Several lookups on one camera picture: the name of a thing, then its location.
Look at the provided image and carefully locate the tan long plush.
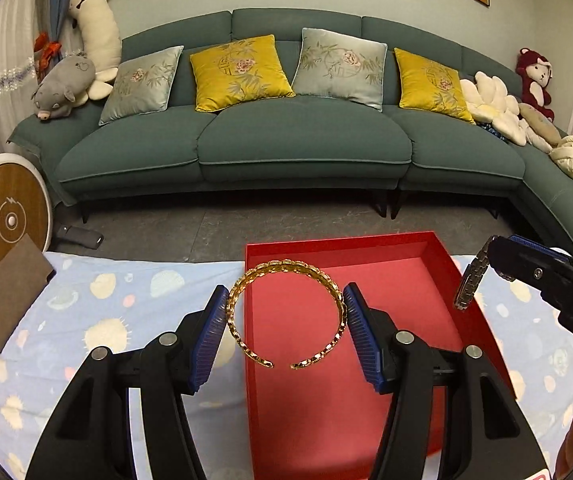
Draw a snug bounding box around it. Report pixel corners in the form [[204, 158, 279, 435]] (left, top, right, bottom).
[[519, 103, 567, 153]]

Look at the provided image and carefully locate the yellow embroidered pillow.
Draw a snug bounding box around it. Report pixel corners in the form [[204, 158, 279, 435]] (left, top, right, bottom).
[[393, 48, 476, 125], [190, 35, 296, 112]]

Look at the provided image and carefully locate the red hanging ornament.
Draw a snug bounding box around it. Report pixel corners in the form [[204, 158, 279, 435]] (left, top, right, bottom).
[[34, 32, 62, 81]]

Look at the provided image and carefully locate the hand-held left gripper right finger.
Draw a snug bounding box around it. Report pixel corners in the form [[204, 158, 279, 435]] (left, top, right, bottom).
[[342, 282, 549, 480]]

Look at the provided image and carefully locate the red monkey plush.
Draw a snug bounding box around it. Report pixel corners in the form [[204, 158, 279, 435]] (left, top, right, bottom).
[[516, 47, 556, 122]]

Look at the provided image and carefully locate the gold chain-link cuff bracelet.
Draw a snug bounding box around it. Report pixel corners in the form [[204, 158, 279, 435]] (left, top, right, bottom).
[[226, 259, 351, 372]]

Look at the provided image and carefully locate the grey device on floor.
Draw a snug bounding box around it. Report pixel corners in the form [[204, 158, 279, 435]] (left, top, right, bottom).
[[56, 225, 104, 249]]

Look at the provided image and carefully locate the pale blue embroidered pillow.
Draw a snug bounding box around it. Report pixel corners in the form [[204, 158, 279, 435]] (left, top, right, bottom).
[[99, 46, 184, 126], [291, 27, 388, 112]]

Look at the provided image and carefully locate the blue printed blanket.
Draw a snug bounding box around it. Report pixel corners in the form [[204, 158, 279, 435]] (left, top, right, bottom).
[[0, 250, 573, 480]]

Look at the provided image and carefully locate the brown flat board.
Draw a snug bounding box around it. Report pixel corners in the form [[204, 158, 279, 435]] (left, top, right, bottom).
[[0, 233, 57, 354]]

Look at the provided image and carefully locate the silver metal wristwatch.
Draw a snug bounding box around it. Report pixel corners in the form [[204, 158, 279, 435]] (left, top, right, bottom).
[[453, 236, 494, 311]]

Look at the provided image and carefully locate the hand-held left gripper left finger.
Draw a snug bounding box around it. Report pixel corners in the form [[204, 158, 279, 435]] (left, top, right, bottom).
[[25, 285, 230, 480]]

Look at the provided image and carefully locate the red cardboard box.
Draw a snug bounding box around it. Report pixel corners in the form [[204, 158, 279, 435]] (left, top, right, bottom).
[[244, 231, 517, 480]]

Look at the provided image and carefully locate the long white cow plush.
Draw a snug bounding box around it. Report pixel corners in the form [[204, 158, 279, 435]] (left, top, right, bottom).
[[68, 0, 123, 101]]

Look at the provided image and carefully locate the grey pig plush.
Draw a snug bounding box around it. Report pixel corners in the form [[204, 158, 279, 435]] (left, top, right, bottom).
[[31, 51, 98, 122]]

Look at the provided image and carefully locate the white flower-shaped cushion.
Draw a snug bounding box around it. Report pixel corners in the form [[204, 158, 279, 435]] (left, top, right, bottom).
[[460, 71, 534, 147]]

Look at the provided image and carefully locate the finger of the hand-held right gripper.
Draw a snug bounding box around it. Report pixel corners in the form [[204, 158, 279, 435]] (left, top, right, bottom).
[[509, 234, 573, 264], [489, 237, 563, 311]]

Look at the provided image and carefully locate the round white wood-faced device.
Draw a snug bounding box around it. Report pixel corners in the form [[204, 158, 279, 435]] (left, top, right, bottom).
[[0, 154, 53, 273]]

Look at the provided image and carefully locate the teal fabric sofa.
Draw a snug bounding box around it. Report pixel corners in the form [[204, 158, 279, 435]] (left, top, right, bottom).
[[6, 7, 573, 261]]

